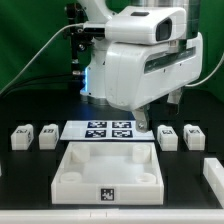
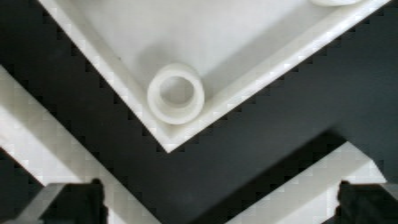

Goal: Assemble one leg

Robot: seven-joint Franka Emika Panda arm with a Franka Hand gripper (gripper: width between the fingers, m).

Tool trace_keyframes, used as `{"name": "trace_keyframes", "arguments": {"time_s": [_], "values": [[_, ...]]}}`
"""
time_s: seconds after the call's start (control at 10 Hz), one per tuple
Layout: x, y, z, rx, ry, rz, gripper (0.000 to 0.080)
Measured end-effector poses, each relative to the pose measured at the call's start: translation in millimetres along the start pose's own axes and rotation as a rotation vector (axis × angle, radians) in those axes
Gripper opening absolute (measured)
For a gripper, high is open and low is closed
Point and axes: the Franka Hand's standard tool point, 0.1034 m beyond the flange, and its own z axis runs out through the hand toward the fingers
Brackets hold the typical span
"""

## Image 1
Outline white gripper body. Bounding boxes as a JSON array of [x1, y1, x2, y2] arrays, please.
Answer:
[[105, 34, 203, 111]]

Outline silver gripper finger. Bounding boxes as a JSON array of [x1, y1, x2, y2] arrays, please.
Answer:
[[132, 105, 149, 133], [167, 88, 182, 115]]

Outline white square tabletop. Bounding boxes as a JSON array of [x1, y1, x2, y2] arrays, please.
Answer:
[[51, 142, 164, 205]]

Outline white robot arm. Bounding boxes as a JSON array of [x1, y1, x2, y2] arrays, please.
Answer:
[[79, 0, 203, 132]]

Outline white marker sheet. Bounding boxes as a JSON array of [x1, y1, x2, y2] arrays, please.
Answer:
[[60, 120, 154, 141]]

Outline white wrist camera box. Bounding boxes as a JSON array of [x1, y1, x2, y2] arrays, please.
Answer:
[[84, 6, 187, 45]]

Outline grey camera cable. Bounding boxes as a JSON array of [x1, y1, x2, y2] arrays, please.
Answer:
[[0, 23, 84, 95]]

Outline black cables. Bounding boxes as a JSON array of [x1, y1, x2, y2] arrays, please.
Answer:
[[0, 73, 83, 98]]

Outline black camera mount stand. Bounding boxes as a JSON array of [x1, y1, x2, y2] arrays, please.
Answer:
[[65, 3, 91, 89]]

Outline white front table rail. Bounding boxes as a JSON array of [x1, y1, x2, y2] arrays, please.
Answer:
[[0, 209, 224, 224]]

